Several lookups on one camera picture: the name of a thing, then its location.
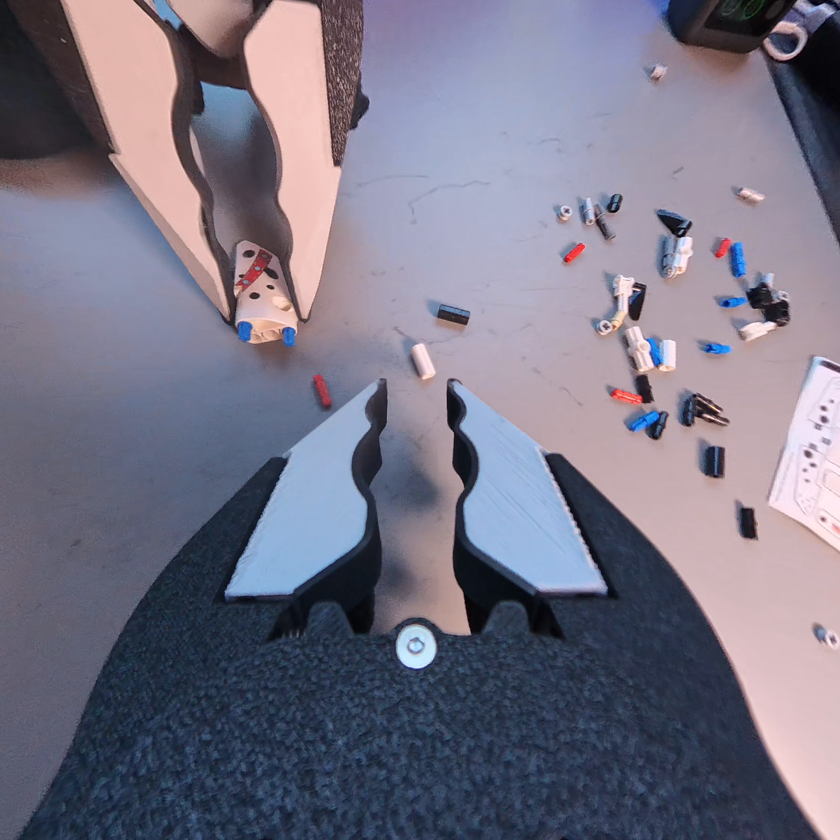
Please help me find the toy sticker sheet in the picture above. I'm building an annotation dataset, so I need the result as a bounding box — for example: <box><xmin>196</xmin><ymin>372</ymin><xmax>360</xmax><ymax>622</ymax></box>
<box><xmin>768</xmin><ymin>356</ymin><xmax>840</xmax><ymax>552</ymax></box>

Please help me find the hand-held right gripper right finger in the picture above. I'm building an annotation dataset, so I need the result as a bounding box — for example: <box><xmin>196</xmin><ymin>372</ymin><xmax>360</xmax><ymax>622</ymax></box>
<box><xmin>445</xmin><ymin>378</ymin><xmax>609</xmax><ymax>599</ymax></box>

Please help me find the white spotted toy panel assembly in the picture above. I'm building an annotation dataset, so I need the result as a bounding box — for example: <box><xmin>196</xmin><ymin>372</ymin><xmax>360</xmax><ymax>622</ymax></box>
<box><xmin>231</xmin><ymin>239</ymin><xmax>301</xmax><ymax>345</ymax></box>

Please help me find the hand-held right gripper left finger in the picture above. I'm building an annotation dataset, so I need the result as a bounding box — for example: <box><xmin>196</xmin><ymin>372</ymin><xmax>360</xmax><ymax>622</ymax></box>
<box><xmin>225</xmin><ymin>378</ymin><xmax>389</xmax><ymax>601</ymax></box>

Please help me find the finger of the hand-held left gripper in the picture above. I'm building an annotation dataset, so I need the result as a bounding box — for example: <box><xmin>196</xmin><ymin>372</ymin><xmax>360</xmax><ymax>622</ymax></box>
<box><xmin>241</xmin><ymin>0</ymin><xmax>343</xmax><ymax>324</ymax></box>
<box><xmin>62</xmin><ymin>0</ymin><xmax>236</xmax><ymax>324</ymax></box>

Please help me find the black device with green display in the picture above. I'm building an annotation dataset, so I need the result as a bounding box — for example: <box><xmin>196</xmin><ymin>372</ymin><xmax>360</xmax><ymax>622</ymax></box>
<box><xmin>668</xmin><ymin>0</ymin><xmax>799</xmax><ymax>48</ymax></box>

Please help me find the white looped cord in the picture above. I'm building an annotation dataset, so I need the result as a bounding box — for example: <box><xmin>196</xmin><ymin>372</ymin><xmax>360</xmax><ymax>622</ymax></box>
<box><xmin>763</xmin><ymin>21</ymin><xmax>809</xmax><ymax>62</ymax></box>

